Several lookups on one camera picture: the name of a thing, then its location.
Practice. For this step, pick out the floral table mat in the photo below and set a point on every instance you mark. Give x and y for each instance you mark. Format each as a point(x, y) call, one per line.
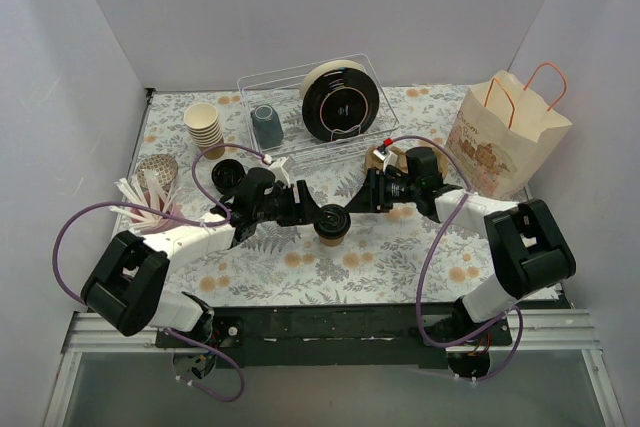
point(394, 257)

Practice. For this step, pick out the black cup lids stack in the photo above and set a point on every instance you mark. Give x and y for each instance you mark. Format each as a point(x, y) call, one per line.
point(227, 174)

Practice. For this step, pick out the cream plate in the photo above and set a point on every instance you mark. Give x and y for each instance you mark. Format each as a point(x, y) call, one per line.
point(324, 68)

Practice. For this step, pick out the black round plate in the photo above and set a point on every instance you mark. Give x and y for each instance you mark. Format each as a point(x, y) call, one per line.
point(340, 104)

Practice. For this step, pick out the brown paper cup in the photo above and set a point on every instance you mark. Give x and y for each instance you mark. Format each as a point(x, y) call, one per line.
point(331, 239)

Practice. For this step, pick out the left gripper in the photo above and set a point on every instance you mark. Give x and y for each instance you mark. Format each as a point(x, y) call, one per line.
point(298, 202)

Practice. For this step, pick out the teal ceramic cup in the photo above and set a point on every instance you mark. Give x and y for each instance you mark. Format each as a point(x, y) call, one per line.
point(267, 127)

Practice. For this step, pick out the white wrapped straws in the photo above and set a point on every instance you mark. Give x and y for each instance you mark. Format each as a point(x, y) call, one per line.
point(139, 199)

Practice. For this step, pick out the clear wire dish rack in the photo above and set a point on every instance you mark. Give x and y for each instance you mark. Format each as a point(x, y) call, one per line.
point(280, 89)

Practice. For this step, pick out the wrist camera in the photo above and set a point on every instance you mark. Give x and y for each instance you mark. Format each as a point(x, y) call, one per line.
point(280, 167)
point(385, 155)

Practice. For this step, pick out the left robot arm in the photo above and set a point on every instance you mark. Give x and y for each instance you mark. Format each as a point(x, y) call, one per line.
point(127, 286)

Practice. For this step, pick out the cardboard cup carrier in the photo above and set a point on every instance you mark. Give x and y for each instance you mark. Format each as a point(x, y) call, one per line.
point(442, 167)

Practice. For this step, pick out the paper takeout bag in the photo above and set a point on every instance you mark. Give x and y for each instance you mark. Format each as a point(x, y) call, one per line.
point(504, 131)

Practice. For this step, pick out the stack of paper cups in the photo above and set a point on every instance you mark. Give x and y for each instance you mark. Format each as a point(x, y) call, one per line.
point(202, 122)

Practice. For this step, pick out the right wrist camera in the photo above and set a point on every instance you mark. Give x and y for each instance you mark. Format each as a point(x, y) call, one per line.
point(385, 155)

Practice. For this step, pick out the patterned small bowl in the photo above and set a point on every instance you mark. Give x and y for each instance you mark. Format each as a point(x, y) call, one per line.
point(163, 166)

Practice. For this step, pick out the black coffee lid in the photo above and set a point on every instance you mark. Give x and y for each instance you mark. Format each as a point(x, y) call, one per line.
point(336, 219)

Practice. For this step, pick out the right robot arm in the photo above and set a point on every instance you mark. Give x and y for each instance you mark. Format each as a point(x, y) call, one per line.
point(528, 251)

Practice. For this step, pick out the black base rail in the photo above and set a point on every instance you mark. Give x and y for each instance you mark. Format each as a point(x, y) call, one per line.
point(374, 334)

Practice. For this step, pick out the pink straw holder cup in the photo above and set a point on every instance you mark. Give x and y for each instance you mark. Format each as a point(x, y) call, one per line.
point(145, 222)

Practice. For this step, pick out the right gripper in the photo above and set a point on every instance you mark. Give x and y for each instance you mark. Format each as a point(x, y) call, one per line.
point(373, 191)

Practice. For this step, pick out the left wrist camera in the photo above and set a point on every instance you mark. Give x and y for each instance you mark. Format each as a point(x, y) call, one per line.
point(280, 167)

